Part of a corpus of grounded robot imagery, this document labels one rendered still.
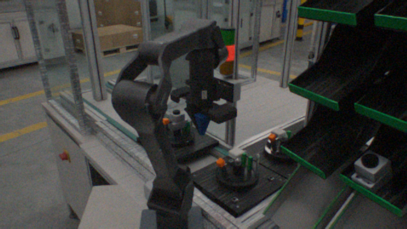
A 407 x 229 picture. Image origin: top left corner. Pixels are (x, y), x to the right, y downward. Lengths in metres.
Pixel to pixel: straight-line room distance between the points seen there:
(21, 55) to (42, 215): 4.04
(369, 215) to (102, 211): 0.80
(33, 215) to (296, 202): 2.10
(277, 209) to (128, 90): 0.56
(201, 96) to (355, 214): 0.45
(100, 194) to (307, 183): 0.72
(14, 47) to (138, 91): 5.78
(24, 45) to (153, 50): 5.80
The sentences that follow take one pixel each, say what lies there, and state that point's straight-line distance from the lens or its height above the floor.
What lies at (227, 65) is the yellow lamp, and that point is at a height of 1.29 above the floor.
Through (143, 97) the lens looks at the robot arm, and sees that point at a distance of 0.50.
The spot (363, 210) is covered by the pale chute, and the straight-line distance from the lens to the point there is 0.87.
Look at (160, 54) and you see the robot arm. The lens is 0.53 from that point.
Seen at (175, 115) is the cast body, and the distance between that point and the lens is 1.24.
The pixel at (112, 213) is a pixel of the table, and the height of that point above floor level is 0.86.
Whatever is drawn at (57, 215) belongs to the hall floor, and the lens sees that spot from 2.60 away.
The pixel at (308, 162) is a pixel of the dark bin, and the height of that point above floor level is 1.20.
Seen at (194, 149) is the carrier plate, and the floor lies 0.97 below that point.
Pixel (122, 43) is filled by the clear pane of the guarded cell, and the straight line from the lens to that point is 2.19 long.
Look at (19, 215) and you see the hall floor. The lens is 2.72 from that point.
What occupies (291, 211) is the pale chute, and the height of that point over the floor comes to 1.03.
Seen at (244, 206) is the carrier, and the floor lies 0.97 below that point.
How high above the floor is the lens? 1.61
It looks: 26 degrees down
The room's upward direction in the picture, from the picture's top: straight up
